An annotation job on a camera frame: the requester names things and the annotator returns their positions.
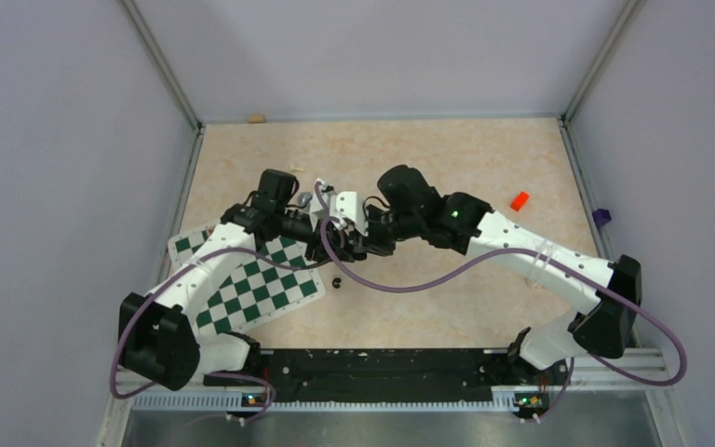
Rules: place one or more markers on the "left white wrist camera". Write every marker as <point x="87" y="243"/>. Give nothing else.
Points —
<point x="320" y="204"/>

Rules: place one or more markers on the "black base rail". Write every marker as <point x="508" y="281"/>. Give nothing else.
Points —
<point x="406" y="377"/>

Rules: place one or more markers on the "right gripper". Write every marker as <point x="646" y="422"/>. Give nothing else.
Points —
<point x="371" y="244"/>

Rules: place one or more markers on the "purple small object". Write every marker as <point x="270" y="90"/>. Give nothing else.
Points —
<point x="601" y="217"/>

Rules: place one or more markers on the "red block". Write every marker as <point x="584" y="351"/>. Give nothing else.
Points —
<point x="519" y="201"/>

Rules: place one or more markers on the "green white chessboard mat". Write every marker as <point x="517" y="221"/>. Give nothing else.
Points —
<point x="258" y="292"/>

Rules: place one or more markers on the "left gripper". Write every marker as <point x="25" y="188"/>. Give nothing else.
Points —
<point x="333" y="242"/>

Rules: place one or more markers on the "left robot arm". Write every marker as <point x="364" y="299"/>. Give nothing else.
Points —
<point x="158" y="337"/>

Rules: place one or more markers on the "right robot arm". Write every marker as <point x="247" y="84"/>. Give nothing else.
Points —
<point x="596" y="323"/>

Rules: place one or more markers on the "black glitter microphone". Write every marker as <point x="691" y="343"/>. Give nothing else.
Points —
<point x="304" y="199"/>

